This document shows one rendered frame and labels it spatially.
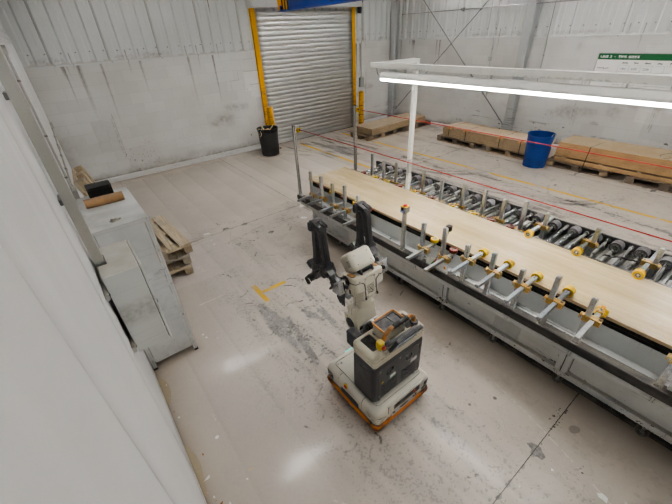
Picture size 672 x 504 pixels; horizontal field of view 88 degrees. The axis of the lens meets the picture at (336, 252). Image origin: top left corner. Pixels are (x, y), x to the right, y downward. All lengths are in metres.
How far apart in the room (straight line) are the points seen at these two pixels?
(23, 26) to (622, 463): 10.24
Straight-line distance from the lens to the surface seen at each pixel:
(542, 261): 3.67
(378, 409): 2.95
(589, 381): 3.74
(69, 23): 9.36
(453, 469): 3.12
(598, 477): 3.48
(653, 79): 2.86
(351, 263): 2.50
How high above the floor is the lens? 2.76
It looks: 33 degrees down
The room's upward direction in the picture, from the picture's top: 3 degrees counter-clockwise
